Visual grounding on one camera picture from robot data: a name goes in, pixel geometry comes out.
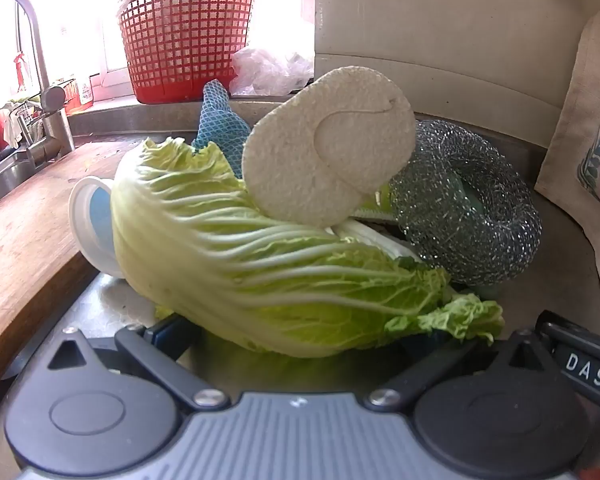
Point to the wooden cutting board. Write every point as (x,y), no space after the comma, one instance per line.
(25,240)

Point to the blue mesh cloth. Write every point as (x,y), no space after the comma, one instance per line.
(217,120)

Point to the large napa cabbage leaf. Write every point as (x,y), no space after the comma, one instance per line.
(220,260)

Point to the white plastic lid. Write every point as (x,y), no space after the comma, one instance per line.
(80,220)

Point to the steel kitchen faucet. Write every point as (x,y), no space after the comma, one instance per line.
(35,50)

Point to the clear plastic bag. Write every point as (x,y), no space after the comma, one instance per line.
(265,72)

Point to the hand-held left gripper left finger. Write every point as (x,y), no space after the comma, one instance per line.
(167,332)

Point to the white dishcloth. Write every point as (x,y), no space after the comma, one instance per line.
(17,120)

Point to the red lattice basket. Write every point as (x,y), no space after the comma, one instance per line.
(180,35)

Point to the beige printed cloth bag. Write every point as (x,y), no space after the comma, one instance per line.
(580,135)

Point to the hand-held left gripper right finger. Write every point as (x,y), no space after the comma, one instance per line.
(445,365)

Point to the white oval sponge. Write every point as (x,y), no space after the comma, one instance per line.
(305,160)

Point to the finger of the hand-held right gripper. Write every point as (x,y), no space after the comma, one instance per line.
(580,335)

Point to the steel wool scrubber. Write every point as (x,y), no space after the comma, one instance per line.
(505,240)

